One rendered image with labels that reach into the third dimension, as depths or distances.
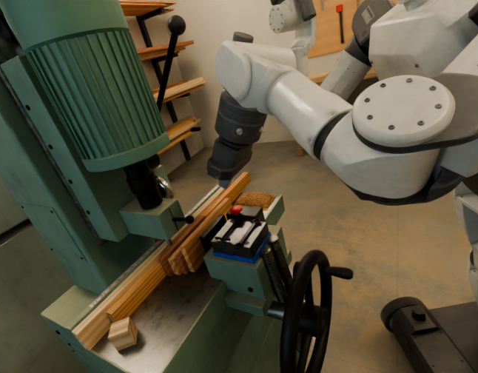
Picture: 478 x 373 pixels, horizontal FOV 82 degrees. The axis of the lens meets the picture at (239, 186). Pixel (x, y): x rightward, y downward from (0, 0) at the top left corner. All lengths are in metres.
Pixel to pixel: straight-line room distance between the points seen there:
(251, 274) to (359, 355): 1.05
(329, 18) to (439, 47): 3.21
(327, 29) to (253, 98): 3.36
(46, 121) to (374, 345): 1.51
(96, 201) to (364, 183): 0.55
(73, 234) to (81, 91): 0.38
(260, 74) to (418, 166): 0.22
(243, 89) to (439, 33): 0.31
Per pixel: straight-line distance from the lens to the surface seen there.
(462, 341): 1.47
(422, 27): 0.58
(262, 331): 0.88
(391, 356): 1.57
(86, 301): 0.98
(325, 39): 3.75
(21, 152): 0.73
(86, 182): 0.67
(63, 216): 0.77
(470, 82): 0.32
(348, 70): 0.85
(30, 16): 0.55
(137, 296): 0.68
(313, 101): 0.33
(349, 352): 1.56
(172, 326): 0.61
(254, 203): 0.84
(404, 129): 0.26
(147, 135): 0.55
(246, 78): 0.39
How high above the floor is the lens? 1.34
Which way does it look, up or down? 26 degrees down
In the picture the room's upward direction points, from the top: 15 degrees counter-clockwise
